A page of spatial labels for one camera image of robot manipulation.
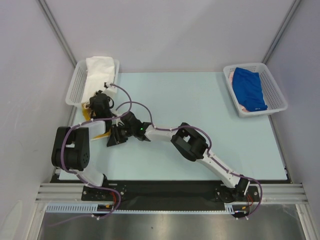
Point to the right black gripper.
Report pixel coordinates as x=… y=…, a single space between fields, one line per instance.
x=117 y=133

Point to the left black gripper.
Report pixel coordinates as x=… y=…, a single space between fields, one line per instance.
x=91 y=105

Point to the blue towel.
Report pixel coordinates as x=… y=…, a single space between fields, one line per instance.
x=247 y=88

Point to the right white plastic basket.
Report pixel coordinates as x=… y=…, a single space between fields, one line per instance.
x=272 y=94

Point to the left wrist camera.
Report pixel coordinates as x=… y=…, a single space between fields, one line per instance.
x=109 y=89

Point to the white plastic basket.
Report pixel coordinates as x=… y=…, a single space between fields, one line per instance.
x=272 y=94
x=77 y=84

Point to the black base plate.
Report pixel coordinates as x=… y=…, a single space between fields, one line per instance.
x=174 y=195

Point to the brown towel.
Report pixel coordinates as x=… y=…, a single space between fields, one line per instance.
x=86 y=112

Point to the white towel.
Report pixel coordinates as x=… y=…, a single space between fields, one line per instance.
x=100 y=70

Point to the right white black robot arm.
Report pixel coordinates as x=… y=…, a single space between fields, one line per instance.
x=189 y=142

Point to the left white plastic basket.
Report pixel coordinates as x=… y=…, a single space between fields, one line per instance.
x=77 y=84

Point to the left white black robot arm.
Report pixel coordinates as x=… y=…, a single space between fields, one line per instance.
x=71 y=149

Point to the pink towel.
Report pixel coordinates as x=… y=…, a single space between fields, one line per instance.
x=231 y=78

